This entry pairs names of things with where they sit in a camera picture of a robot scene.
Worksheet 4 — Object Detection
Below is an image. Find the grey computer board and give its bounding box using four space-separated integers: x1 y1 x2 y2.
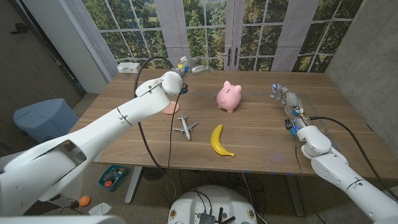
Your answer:
198 212 216 224

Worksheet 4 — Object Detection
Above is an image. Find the white table leg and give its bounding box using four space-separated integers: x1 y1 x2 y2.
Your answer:
124 166 144 205

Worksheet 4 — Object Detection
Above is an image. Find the pink plastic piggy bank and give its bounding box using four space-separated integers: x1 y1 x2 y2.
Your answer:
216 80 243 113

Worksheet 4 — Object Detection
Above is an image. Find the grey toy plane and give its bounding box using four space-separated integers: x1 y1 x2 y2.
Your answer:
172 113 198 141

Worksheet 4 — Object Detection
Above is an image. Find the teal toy box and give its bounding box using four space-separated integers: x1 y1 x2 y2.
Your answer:
98 164 129 192

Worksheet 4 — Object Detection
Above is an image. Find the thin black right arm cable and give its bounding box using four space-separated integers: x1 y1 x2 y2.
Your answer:
294 136 303 184

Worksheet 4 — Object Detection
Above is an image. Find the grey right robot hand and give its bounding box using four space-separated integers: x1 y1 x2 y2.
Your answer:
269 83 304 115

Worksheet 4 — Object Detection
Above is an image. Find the dark door handle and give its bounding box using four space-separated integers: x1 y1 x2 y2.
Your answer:
10 22 30 35

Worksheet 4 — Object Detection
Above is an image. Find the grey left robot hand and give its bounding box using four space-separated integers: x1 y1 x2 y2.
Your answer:
177 55 215 78

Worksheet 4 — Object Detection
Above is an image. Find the grey table leg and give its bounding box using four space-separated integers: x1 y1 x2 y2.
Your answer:
285 175 305 218

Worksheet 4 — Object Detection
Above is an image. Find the white rectangular box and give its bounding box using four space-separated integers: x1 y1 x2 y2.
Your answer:
116 62 141 74

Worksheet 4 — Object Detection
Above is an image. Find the white robot body edge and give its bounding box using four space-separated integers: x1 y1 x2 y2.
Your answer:
0 215 127 224

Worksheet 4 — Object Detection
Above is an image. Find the white robot torso base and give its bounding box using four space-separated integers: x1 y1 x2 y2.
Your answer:
167 185 258 224

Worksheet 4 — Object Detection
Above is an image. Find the dark round floor fan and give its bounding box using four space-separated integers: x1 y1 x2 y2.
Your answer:
142 167 165 182

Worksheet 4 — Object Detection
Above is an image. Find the printed window backdrop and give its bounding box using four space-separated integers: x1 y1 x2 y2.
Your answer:
67 0 364 74

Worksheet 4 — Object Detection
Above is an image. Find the pink round plate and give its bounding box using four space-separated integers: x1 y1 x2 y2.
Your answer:
161 101 180 115

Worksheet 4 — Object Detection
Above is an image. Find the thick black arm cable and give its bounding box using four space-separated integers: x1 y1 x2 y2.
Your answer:
309 115 398 202
133 55 175 175

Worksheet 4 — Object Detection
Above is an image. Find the yellow banana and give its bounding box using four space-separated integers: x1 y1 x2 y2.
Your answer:
210 124 236 158

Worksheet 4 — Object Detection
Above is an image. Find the white crumpled tissue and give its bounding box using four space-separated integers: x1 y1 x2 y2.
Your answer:
88 202 112 216

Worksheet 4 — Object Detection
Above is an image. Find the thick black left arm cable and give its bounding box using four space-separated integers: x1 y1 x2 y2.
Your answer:
133 55 175 175

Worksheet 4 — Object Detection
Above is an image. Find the black antenna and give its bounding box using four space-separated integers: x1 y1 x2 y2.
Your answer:
217 207 236 224

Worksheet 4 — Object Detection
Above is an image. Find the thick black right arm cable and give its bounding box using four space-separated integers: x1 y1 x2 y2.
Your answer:
309 115 398 202

